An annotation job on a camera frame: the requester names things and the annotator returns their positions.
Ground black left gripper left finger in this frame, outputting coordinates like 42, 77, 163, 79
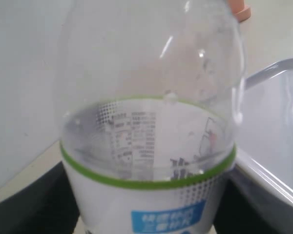
0, 162, 80, 234

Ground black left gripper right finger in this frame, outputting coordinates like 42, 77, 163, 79
213, 170, 293, 234

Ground clear plastic drink bottle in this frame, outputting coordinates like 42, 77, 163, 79
53, 0, 245, 234

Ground white rectangular plastic tray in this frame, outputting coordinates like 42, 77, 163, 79
232, 58, 293, 213

